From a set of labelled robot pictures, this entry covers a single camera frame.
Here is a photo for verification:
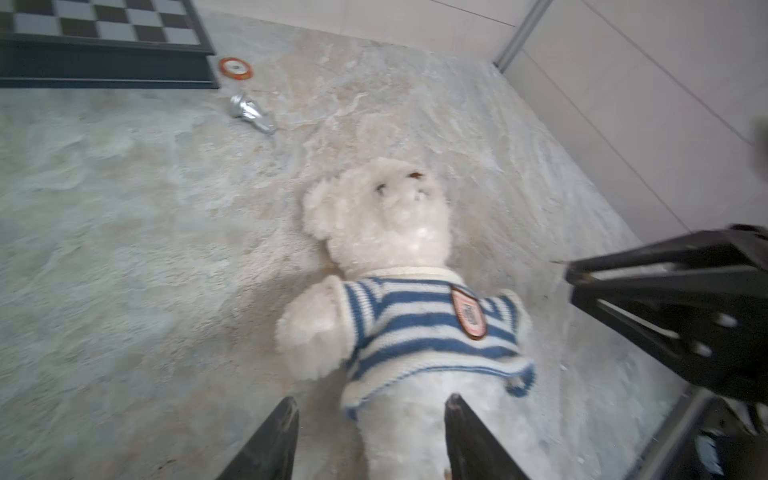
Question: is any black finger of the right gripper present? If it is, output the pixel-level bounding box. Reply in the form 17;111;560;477
571;269;767;402
565;224;767;276

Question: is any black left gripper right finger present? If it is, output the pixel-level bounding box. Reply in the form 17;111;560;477
444;393;530;480

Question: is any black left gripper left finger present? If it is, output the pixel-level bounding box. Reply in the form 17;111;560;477
217;396;300;480

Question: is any white fluffy teddy bear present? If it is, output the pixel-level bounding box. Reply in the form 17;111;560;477
275;158;536;479

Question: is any blue white striped shirt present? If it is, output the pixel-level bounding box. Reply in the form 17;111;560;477
333;267;536;418

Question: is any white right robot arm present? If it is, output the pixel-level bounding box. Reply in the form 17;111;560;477
565;224;767;479

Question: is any silver chess piece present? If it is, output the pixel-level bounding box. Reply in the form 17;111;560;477
229;93;277;135

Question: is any red and white poker chip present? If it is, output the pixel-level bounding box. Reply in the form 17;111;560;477
218;57;253;81

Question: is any folded black chess board box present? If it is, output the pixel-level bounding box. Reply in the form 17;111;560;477
1;0;219;89

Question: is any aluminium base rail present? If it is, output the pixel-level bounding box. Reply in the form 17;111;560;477
625;386;715;480

